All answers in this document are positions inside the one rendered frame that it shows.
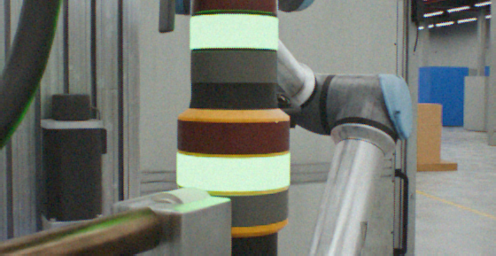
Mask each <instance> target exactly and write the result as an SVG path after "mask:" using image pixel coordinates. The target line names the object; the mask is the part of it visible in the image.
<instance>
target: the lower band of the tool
mask: <svg viewBox="0 0 496 256"><path fill-rule="evenodd" d="M288 119H289V116H288V115H287V114H286V113H284V112H283V111H281V110H280V109H265V110H214V109H187V110H186V111H184V112H183V113H181V114H180V115H179V116H178V120H188V121H203V122H271V121H284V120H288ZM178 153H180V154H181V155H185V156H190V157H197V158H209V159H263V158H273V157H280V156H284V155H287V154H288V153H289V151H287V152H277V153H269V154H252V155H219V154H202V153H194V152H182V151H179V150H178ZM288 188H289V184H288V185H287V186H285V187H282V188H279V189H269V190H248V191H222V190H204V191H206V192H207V193H208V194H213V195H256V194H266V193H272V192H277V191H280V190H286V189H288ZM287 223H288V218H287V220H285V221H282V222H279V223H273V224H268V225H262V226H254V227H231V237H258V236H265V235H268V234H272V233H275V232H277V231H279V230H282V229H283V228H284V227H285V226H286V225H287Z"/></svg>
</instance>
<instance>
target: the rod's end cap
mask: <svg viewBox="0 0 496 256"><path fill-rule="evenodd" d="M209 197H211V196H209V195H208V193H207V192H206V191H204V190H202V189H200V188H196V187H188V188H180V189H178V190H171V191H167V192H164V193H160V194H158V195H155V196H154V197H152V199H151V200H156V201H155V202H166V203H172V204H173V203H184V204H185V203H188V202H194V201H197V200H200V199H203V198H209Z"/></svg>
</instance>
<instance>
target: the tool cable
mask: <svg viewBox="0 0 496 256"><path fill-rule="evenodd" d="M60 6H61V0H23V1H22V5H21V8H20V16H19V23H18V27H17V29H16V32H15V35H14V37H13V43H12V48H11V51H10V54H9V56H8V58H7V62H6V63H5V66H4V69H3V71H2V73H1V75H0V151H1V150H2V149H3V148H4V147H5V146H6V144H7V143H8V142H9V140H10V139H11V137H12V135H13V133H14V132H15V130H17V128H18V127H19V124H20V123H21V122H22V121H23V119H24V118H25V115H26V113H27V110H28V109H29V107H30V105H31V104H32V101H33V99H34V97H35V95H36V93H37V90H38V87H39V84H40V82H41V80H42V77H43V75H44V70H45V68H46V66H47V63H48V60H49V57H50V52H51V46H52V43H53V41H54V37H55V34H56V29H57V25H58V18H59V10H60Z"/></svg>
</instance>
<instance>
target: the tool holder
mask: <svg viewBox="0 0 496 256"><path fill-rule="evenodd" d="M164 192H165V191H164ZM164 192H160V193H164ZM160 193H157V194H153V195H146V196H142V197H139V198H132V199H130V200H125V201H118V202H115V203H112V207H111V215H112V214H115V213H120V212H124V211H127V210H130V209H134V208H140V207H146V206H148V207H149V208H151V209H152V210H153V211H154V213H155V214H156V215H157V216H158V217H159V221H160V223H161V228H162V236H161V239H160V243H159V244H158V246H156V247H155V248H154V249H153V250H149V251H146V252H142V253H140V254H137V255H135V256H231V201H230V199H228V198H218V197H209V198H203V199H200V200H197V201H194V202H188V203H185V204H184V203H173V204H172V203H166V202H155V201H156V200H151V199H152V197H154V196H155V195H158V194H160Z"/></svg>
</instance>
